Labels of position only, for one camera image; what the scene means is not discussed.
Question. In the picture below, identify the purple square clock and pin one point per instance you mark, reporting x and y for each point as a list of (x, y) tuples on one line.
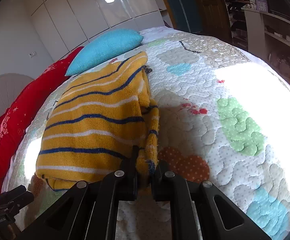
[(262, 5)]

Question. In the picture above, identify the red embroidered blanket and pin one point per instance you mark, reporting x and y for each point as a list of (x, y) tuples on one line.
[(17, 115)]

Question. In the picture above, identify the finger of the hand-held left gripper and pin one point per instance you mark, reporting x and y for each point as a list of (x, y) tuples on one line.
[(12, 197)]

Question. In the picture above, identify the cluttered shelf unit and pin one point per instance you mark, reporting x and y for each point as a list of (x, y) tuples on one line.
[(274, 37)]

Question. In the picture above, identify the glossy white wardrobe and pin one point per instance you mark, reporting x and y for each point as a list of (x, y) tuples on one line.
[(97, 7)]

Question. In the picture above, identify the brown wooden door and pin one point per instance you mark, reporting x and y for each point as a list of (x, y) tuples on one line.
[(209, 7)]

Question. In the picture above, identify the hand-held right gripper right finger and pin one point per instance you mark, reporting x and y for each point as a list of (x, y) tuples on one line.
[(157, 180)]

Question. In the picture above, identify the white round headboard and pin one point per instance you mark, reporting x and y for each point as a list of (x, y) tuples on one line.
[(2, 92)]

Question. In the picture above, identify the white wall socket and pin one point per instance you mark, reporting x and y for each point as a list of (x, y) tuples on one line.
[(33, 54)]

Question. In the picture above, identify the turquoise knit pillow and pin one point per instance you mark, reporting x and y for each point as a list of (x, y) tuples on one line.
[(105, 48)]

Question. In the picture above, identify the patterned quilted bedspread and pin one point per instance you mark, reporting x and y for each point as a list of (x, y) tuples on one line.
[(209, 135)]

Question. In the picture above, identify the yellow striped knit sweater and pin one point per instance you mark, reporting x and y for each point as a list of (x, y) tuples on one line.
[(95, 122)]

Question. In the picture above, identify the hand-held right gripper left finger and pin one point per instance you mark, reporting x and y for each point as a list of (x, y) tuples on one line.
[(132, 180)]

